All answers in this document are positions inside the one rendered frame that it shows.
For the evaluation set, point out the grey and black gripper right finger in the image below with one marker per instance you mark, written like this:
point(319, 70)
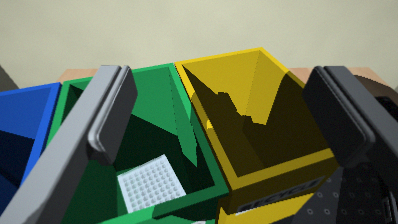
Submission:
point(356, 127)

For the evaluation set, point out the blue bin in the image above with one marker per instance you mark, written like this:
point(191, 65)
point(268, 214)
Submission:
point(21, 112)

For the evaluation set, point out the green bin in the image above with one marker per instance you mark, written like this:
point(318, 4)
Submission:
point(162, 122)

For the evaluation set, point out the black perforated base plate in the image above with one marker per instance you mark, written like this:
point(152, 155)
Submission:
point(349, 195)

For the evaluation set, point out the yellow open bin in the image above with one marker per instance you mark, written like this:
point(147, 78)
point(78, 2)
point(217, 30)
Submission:
point(254, 118)

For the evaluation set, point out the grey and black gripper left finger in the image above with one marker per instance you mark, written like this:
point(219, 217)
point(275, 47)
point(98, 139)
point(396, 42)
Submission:
point(93, 130)

